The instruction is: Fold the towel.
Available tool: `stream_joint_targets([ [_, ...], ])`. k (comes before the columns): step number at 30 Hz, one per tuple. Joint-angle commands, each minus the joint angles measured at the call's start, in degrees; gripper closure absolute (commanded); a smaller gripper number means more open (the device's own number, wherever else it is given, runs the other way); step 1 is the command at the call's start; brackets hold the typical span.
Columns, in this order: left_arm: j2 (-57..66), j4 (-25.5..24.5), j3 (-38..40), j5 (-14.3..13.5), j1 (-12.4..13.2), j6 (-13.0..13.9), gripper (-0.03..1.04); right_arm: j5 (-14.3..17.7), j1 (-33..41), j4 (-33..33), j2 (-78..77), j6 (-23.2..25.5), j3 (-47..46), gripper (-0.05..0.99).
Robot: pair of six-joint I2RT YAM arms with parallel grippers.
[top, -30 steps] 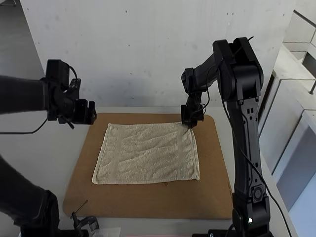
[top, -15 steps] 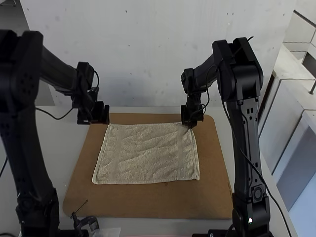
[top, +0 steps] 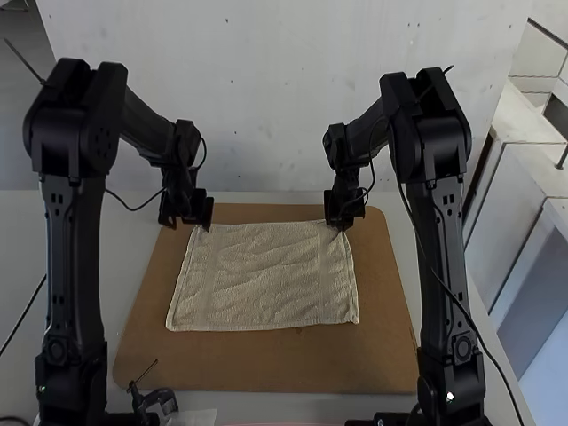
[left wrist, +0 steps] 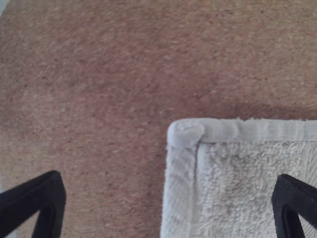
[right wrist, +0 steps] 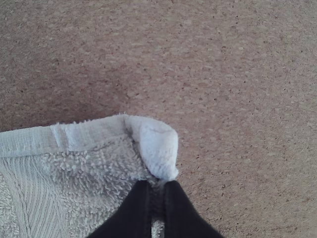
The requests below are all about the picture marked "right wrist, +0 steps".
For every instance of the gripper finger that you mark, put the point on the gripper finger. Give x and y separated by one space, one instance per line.
180 215
131 215

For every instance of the cork mat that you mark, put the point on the cork mat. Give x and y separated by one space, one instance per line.
198 74

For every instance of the pale towel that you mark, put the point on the pale towel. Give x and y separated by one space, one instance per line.
74 178

